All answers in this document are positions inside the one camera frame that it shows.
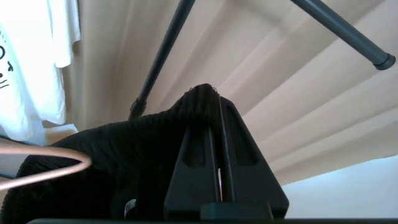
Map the pink clothes hanger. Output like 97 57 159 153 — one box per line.
0 144 93 191

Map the beige curtain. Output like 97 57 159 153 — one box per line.
62 0 398 186

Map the black clothes rack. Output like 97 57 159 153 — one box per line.
0 0 396 180

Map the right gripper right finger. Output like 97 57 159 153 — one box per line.
217 96 290 219

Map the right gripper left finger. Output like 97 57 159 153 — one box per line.
164 124 222 219

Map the black garment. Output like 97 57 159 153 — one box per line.
0 83 223 220

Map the white garment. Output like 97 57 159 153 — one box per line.
0 0 81 147

